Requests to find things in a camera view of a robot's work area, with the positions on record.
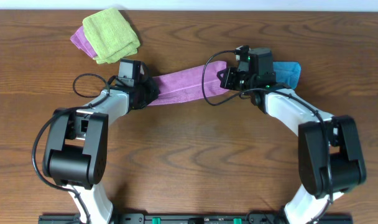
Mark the purple folded cloth under green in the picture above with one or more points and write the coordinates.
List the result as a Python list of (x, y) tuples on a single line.
[(80, 41)]

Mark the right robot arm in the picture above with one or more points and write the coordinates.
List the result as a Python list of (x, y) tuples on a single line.
[(330, 159)]

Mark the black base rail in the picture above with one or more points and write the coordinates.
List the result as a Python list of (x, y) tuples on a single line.
[(139, 218)]

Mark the blue cloth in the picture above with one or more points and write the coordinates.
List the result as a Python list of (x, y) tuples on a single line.
[(288, 73)]

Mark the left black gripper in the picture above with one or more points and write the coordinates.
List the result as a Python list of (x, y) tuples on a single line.
[(150, 91)]

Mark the purple microfiber cloth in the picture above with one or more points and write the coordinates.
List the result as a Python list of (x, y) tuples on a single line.
[(185, 85)]

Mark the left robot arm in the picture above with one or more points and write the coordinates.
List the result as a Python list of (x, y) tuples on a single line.
[(76, 149)]

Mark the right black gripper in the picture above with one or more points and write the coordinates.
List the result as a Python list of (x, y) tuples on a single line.
[(227, 81)]

